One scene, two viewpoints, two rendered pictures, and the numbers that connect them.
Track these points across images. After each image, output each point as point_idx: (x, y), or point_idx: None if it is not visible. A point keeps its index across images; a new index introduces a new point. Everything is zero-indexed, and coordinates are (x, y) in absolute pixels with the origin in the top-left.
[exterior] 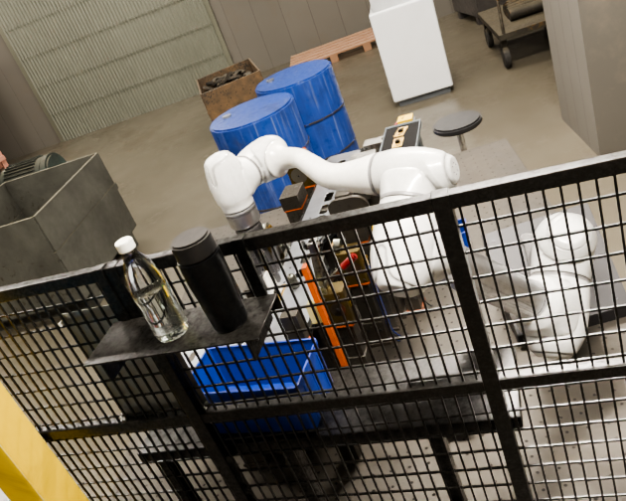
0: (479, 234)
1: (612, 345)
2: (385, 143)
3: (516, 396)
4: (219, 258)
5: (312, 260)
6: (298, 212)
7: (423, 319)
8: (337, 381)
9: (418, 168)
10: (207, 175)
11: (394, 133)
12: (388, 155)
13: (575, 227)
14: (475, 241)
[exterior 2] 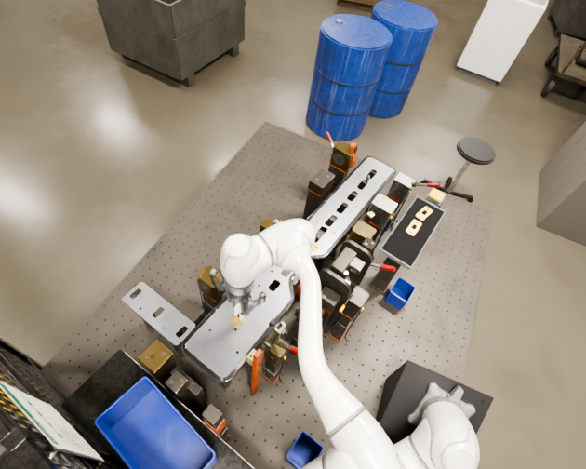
0: (417, 297)
1: None
2: (405, 217)
3: None
4: None
5: (272, 335)
6: (316, 195)
7: (335, 350)
8: (219, 463)
9: None
10: (221, 253)
11: (419, 210)
12: (359, 442)
13: (466, 463)
14: (410, 301)
